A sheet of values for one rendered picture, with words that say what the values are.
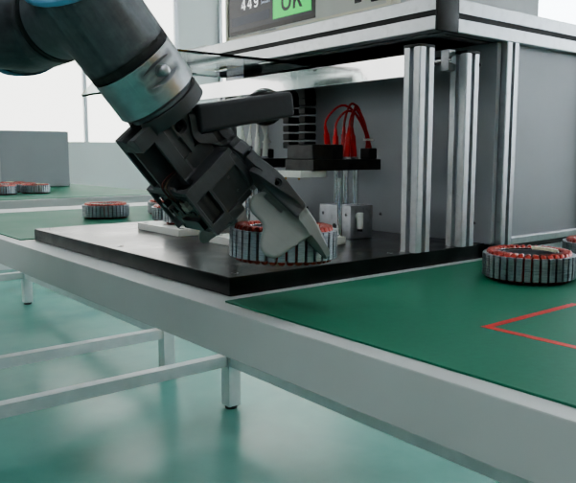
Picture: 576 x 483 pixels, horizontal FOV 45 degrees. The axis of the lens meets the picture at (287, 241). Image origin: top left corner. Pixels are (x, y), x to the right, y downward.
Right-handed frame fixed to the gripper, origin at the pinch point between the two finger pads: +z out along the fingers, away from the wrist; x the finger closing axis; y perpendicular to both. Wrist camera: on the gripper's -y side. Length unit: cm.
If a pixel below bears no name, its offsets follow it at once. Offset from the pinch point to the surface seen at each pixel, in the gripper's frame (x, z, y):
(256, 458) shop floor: -101, 111, 0
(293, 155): -28.4, 9.9, -23.9
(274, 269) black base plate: -8.1, 6.8, -0.5
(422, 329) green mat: 16.1, 6.4, 2.2
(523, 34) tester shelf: -5, 12, -55
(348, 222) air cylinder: -23.4, 22.8, -22.6
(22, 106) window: -498, 68, -130
